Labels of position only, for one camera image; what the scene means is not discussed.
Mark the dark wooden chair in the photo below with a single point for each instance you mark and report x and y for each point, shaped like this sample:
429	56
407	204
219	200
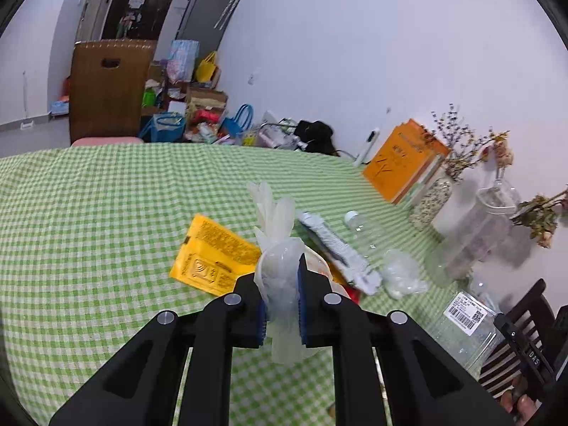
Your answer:
532	295

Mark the green bag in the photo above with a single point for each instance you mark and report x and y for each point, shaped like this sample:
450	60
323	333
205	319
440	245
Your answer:
151	97

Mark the blue basket bag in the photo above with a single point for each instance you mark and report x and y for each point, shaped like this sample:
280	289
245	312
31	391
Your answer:
166	128

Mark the dried berry branches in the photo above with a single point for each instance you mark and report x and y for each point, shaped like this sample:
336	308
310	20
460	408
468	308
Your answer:
457	142

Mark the black bag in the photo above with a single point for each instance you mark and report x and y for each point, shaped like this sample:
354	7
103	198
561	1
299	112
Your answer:
313	133

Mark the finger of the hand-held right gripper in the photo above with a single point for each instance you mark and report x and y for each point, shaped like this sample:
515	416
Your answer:
503	323

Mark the white umbrella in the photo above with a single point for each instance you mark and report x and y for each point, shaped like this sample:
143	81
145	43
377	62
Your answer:
230	6

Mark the yellow tote bag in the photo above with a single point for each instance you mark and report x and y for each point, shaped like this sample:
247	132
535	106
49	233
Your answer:
206	71

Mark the single dried pink rose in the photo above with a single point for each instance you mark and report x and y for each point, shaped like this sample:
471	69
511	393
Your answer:
503	153

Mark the clear plastic box with label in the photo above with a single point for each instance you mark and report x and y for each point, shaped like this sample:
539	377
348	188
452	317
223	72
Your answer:
452	341

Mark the grey refrigerator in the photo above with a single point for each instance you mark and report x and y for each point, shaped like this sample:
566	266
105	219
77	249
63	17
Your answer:
204	13

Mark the flat cardboard box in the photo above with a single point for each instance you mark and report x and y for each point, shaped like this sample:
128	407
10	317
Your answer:
206	100

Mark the clear plastic pitcher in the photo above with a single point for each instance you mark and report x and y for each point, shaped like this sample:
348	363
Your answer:
470	239

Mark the person's right hand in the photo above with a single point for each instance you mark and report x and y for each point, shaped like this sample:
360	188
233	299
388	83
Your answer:
521	406

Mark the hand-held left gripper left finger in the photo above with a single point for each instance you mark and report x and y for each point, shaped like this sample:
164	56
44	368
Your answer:
262	326

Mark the translucent disposable glove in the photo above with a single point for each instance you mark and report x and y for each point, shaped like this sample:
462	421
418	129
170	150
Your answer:
277	230

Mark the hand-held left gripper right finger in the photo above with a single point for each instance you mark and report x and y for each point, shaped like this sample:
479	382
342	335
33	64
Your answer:
301	310

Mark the silver foil wrapper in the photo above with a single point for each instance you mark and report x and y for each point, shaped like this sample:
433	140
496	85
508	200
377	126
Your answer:
337	248

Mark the yellow packet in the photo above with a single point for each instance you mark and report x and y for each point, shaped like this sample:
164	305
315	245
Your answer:
208	257

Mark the red packet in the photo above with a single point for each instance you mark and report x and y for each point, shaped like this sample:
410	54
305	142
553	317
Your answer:
352	295

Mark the dried rose bouquet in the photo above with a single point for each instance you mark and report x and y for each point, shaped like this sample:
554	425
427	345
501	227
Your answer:
541	217

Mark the dark brown door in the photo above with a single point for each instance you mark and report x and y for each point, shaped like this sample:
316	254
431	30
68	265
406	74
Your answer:
151	17

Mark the small patterned vase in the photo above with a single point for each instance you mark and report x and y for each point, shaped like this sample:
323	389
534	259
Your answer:
428	204

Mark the pink seat cushion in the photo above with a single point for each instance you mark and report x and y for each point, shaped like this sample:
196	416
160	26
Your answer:
106	141

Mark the crumpled clear plastic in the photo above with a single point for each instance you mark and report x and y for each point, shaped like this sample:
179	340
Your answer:
401	273

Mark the orange book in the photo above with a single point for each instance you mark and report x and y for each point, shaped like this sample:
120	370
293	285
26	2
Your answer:
426	182
399	159

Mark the clear plastic bottle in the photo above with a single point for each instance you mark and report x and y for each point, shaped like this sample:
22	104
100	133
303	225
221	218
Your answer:
368	235

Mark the green checked tablecloth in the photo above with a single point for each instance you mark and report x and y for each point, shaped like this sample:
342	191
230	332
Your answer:
88	213

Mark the white electric toothbrush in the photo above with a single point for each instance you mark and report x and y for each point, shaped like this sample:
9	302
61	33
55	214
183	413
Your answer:
368	142

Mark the light blue printed pack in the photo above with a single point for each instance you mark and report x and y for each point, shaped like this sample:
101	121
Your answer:
182	60

